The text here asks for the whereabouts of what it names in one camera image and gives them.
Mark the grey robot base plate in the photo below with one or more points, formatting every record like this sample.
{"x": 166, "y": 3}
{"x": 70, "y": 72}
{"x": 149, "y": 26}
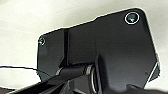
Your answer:
{"x": 116, "y": 50}

